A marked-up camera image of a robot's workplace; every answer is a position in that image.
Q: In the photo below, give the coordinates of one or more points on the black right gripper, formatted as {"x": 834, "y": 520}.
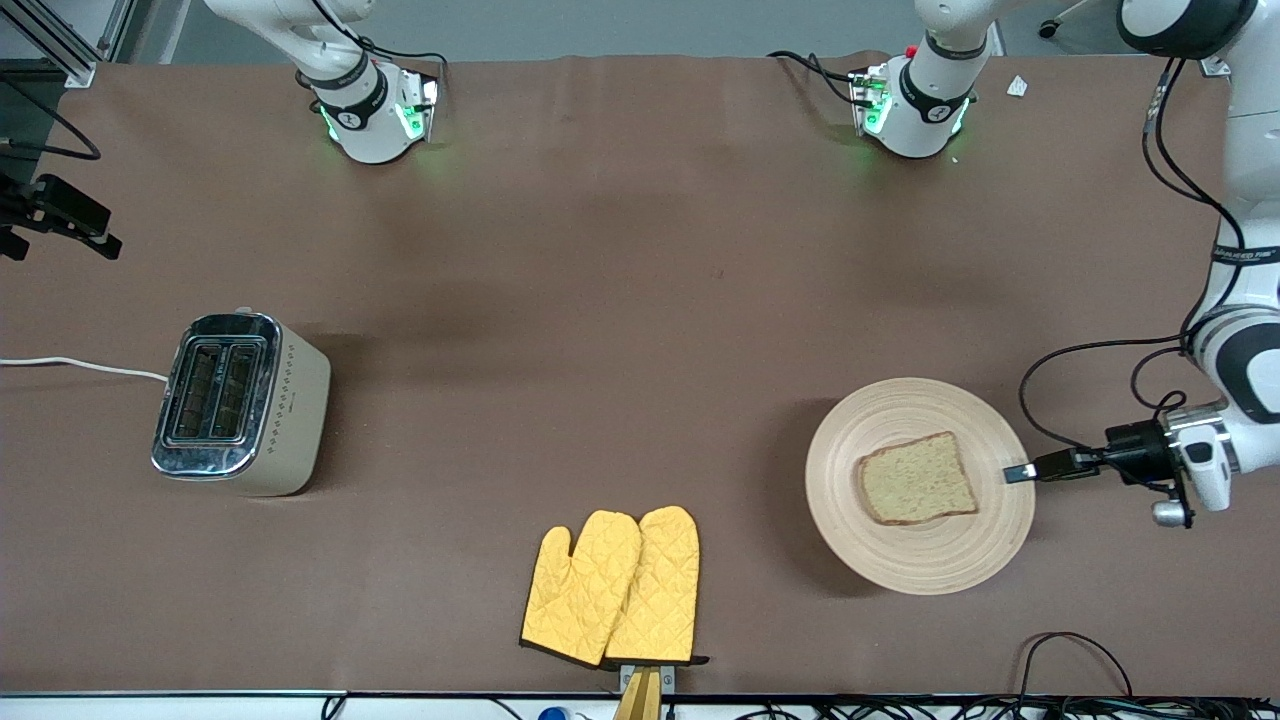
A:
{"x": 58, "y": 211}

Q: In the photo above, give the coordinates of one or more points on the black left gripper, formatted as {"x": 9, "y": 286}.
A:
{"x": 1133, "y": 447}

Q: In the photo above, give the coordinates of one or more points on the brown toast slice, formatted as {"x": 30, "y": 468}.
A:
{"x": 915, "y": 480}

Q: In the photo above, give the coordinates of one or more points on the round wooden plate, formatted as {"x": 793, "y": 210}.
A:
{"x": 920, "y": 560}

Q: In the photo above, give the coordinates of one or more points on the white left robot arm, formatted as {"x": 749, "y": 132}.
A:
{"x": 1245, "y": 300}

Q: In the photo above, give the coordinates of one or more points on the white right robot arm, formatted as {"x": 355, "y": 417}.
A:
{"x": 365, "y": 120}

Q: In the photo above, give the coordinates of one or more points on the beige chrome toaster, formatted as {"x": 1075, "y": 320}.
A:
{"x": 290, "y": 400}

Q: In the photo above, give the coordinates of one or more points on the small white paper scrap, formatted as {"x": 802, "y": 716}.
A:
{"x": 1017, "y": 86}

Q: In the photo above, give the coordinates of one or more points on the brown table cover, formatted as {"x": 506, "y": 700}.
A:
{"x": 700, "y": 300}

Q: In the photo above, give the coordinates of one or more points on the yellow quilted oven mitt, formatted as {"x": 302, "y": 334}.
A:
{"x": 580, "y": 590}
{"x": 660, "y": 590}

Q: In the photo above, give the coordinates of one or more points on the office chair caster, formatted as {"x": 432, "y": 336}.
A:
{"x": 1050, "y": 28}

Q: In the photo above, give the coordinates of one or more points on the aluminium frame profile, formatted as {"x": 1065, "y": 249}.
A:
{"x": 60, "y": 50}
{"x": 1216, "y": 66}

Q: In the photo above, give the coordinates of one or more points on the small metal bracket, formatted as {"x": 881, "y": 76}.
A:
{"x": 668, "y": 678}

